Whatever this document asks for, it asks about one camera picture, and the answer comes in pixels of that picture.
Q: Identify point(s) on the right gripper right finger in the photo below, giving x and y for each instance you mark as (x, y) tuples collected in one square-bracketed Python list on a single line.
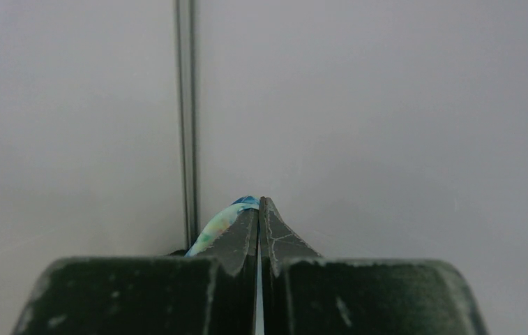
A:
[(279, 244)]

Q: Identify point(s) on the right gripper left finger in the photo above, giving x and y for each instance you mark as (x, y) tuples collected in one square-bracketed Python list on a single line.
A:
[(232, 290)]

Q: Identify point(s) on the blue floral garment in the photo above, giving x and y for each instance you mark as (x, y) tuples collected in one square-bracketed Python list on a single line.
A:
[(221, 222)]

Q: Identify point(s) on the aluminium rail frame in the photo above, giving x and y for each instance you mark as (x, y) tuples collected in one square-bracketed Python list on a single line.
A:
[(186, 65)]

